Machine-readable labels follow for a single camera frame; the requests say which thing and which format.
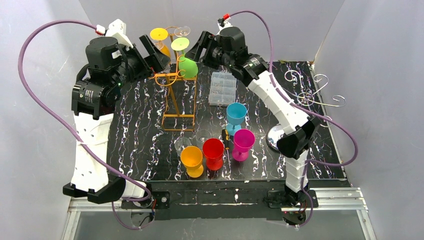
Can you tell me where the green plastic wine glass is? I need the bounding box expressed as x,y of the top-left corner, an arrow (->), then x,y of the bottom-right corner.
171,37 -> 198,78

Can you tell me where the clear wine glass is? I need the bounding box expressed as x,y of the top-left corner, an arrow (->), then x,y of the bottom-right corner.
174,26 -> 191,38

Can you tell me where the gold wire glass rack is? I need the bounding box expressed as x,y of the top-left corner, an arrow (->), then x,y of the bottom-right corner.
152,26 -> 198,132

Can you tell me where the blue plastic wine glass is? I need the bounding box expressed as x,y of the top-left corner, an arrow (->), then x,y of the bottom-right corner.
226,102 -> 247,136

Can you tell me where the clear tumbler glass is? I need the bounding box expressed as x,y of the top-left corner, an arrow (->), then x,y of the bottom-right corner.
195,129 -> 212,146
174,136 -> 192,156

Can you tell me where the magenta plastic wine glass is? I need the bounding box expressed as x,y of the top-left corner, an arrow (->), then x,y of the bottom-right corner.
231,128 -> 256,162

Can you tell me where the red plastic wine glass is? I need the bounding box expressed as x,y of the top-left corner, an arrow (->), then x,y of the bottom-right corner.
202,138 -> 225,171

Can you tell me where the orange plastic wine glass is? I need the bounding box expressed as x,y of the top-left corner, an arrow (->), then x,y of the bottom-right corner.
180,146 -> 204,178

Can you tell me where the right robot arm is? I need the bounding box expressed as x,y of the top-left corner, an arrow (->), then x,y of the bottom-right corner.
185,26 -> 321,206

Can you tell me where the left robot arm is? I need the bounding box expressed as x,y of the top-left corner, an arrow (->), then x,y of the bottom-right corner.
62,35 -> 170,204

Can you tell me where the yellow foot orange glass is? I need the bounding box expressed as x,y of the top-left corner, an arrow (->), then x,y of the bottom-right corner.
149,27 -> 171,58

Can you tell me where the clear plastic compartment box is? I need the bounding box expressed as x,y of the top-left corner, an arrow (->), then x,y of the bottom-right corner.
208,71 -> 237,107

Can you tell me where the yellow black screwdriver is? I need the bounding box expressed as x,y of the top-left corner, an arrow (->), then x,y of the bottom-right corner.
221,128 -> 231,171

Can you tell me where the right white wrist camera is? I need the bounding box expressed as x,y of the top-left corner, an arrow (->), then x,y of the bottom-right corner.
217,13 -> 233,35

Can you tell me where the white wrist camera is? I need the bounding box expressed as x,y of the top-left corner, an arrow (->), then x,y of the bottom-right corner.
95,19 -> 134,48
217,13 -> 233,35

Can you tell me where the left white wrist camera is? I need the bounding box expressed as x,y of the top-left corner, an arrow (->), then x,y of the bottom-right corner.
95,19 -> 134,48

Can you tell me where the silver wire glass stand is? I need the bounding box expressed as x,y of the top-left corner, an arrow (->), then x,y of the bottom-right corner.
266,70 -> 347,153

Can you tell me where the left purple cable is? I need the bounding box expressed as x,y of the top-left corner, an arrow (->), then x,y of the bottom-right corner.
17,19 -> 153,231

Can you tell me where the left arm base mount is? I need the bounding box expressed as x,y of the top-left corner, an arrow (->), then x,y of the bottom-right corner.
120,191 -> 170,229

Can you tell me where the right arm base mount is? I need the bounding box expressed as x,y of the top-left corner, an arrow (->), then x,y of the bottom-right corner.
263,188 -> 319,229

